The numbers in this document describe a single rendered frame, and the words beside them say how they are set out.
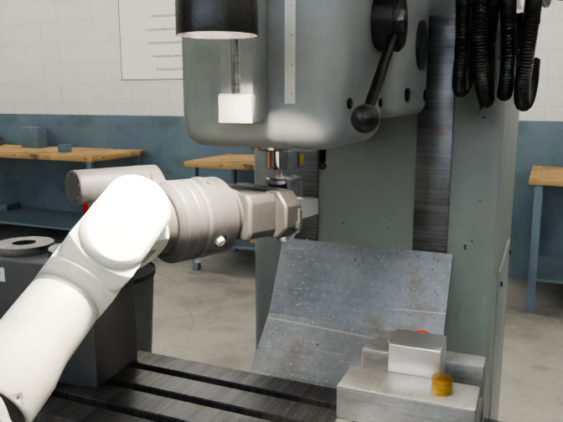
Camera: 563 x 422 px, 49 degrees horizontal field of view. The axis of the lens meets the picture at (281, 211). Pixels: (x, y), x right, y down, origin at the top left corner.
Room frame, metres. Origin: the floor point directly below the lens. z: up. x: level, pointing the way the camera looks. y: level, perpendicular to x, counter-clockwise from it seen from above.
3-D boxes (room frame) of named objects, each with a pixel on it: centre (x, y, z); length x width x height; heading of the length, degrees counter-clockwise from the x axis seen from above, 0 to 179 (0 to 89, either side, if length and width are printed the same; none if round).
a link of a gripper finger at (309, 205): (0.74, -0.02, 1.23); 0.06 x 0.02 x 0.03; 134
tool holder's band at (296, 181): (0.76, 0.00, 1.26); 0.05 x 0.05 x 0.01
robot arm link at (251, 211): (0.70, 0.06, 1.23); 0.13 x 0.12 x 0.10; 44
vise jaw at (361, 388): (0.64, -0.14, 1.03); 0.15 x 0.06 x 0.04; 68
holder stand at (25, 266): (0.94, 0.36, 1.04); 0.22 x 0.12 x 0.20; 74
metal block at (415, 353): (0.69, -0.16, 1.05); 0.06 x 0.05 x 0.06; 68
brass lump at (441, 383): (0.63, -0.18, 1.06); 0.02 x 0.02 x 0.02
